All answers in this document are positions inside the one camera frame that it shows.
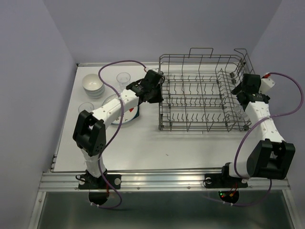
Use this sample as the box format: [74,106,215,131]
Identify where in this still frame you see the clear textured glass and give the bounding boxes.
[116,72,131,92]
[233,105,248,122]
[78,102,95,113]

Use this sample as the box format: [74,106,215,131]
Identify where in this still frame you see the white plate red strawberries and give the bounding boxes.
[122,106,137,124]

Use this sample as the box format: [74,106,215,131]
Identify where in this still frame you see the white ribbed bowl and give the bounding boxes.
[83,84,105,96]
[82,73,103,90]
[84,87,105,99]

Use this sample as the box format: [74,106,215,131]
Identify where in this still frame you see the dark teal square plate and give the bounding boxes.
[134,106,140,119]

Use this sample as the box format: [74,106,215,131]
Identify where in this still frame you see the white plate blue stripes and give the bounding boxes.
[102,94,118,106]

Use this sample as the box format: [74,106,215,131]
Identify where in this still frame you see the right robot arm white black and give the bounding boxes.
[219,73,295,186]

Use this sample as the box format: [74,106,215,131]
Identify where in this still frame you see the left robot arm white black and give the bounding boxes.
[72,70,164,188]

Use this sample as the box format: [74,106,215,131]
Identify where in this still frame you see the clear textured glass front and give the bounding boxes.
[233,105,248,122]

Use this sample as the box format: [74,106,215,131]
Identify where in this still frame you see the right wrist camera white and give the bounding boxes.
[259,73,275,94]

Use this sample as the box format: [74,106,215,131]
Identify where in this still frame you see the grey wire dish rack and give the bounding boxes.
[158,48,254,132]

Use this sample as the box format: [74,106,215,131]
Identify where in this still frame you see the aluminium mounting rail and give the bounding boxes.
[38,167,293,191]

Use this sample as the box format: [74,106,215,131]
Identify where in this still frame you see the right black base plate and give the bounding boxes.
[203,173,248,188]

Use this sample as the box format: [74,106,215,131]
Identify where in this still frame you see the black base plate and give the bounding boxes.
[75,174,122,190]
[203,173,248,188]

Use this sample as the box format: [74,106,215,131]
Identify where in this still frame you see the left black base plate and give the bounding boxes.
[75,174,122,190]

